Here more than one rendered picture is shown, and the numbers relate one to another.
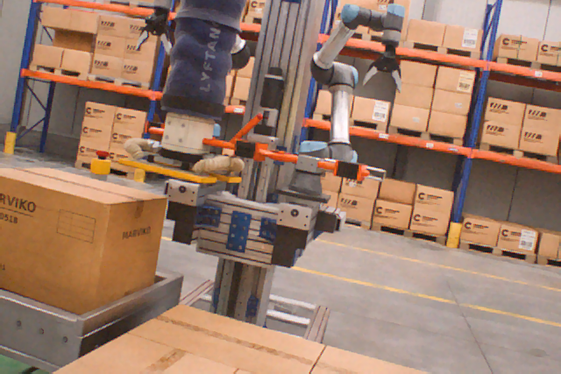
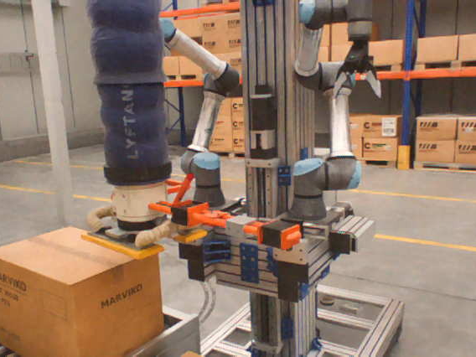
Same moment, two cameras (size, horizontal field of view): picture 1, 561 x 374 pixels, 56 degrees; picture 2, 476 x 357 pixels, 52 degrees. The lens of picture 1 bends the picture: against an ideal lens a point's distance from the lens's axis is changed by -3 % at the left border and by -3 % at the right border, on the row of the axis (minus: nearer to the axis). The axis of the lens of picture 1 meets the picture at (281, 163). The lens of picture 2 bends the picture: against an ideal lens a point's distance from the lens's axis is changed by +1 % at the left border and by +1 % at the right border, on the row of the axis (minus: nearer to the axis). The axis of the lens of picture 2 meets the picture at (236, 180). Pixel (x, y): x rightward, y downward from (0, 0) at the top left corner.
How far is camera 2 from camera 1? 0.85 m
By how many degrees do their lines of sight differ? 23
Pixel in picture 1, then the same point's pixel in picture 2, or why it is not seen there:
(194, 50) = (111, 118)
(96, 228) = (67, 307)
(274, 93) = (262, 113)
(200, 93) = (128, 162)
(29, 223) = (25, 301)
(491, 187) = not seen: outside the picture
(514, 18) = not seen: outside the picture
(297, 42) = (279, 50)
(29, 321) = not seen: outside the picture
